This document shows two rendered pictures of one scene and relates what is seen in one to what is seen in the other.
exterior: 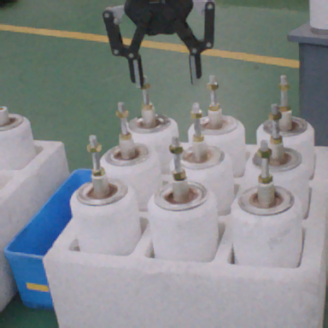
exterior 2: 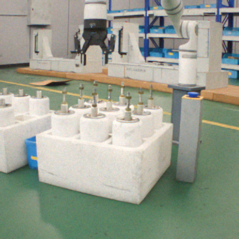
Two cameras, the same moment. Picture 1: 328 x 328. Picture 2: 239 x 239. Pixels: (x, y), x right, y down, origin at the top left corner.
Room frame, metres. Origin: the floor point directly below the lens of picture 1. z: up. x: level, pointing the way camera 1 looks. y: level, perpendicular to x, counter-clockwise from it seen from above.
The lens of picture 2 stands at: (-0.27, -0.17, 0.49)
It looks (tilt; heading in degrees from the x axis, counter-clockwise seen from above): 14 degrees down; 4
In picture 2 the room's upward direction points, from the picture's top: 1 degrees clockwise
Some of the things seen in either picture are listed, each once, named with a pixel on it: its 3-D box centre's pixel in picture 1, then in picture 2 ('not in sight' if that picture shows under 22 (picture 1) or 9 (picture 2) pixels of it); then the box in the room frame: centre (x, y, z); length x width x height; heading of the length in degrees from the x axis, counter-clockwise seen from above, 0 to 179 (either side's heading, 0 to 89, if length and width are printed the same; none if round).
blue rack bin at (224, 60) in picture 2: not in sight; (234, 58); (5.73, -1.98, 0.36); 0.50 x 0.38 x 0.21; 138
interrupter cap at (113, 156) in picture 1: (128, 155); (81, 106); (0.91, 0.05, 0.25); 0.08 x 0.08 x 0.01
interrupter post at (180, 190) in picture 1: (180, 188); (94, 112); (0.76, -0.02, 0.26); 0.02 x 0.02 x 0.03
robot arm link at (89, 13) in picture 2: not in sight; (97, 11); (0.78, -0.02, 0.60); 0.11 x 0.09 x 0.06; 171
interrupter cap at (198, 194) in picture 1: (181, 196); (94, 116); (0.76, -0.02, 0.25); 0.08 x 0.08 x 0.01
